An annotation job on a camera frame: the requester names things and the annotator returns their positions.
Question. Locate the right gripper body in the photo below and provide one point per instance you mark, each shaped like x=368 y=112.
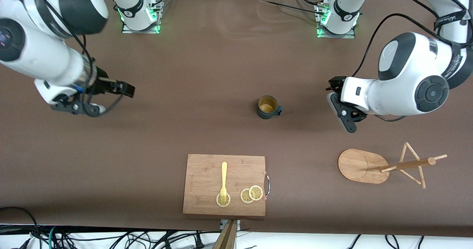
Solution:
x=104 y=84

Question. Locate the dark teal mug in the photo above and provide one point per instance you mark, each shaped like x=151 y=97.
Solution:
x=268 y=113

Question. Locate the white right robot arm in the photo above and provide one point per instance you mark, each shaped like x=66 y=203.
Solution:
x=44 y=57

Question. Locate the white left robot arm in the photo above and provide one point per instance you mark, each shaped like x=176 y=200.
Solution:
x=402 y=75

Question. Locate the wooden cup rack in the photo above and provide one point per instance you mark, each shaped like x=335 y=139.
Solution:
x=356 y=166

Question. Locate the brown table cover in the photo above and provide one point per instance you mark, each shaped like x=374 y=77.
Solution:
x=236 y=57

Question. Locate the bamboo cutting board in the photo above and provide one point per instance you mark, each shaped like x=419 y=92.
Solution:
x=203 y=182

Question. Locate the yellow plastic fork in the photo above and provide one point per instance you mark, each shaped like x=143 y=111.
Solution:
x=224 y=175

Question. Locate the dried lemon slice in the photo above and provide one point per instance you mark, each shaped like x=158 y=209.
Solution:
x=228 y=201
x=255 y=193
x=244 y=196

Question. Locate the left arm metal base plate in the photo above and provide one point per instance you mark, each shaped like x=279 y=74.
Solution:
x=347 y=36

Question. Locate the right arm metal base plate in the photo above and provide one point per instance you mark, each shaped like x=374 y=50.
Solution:
x=146 y=31

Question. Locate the metal clamp bracket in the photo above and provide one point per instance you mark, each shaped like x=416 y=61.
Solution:
x=238 y=225

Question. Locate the wooden post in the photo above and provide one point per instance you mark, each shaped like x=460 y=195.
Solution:
x=227 y=238

